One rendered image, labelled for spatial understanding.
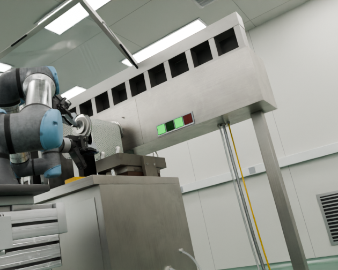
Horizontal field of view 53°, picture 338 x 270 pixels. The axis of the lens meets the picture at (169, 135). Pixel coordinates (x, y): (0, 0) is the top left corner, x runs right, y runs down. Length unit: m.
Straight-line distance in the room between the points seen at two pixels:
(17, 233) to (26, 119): 0.31
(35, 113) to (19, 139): 0.08
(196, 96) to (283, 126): 2.34
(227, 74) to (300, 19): 2.68
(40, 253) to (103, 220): 0.43
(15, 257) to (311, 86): 3.62
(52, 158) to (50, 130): 0.60
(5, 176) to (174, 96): 1.19
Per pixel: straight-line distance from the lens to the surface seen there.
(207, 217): 4.42
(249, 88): 1.76
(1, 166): 1.01
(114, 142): 1.97
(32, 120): 1.02
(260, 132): 1.87
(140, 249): 1.55
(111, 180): 1.48
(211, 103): 1.83
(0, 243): 0.83
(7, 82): 1.42
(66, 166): 2.20
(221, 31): 1.93
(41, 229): 1.04
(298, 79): 4.18
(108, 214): 1.42
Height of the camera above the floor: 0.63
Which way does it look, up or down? 15 degrees up
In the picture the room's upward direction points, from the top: 12 degrees counter-clockwise
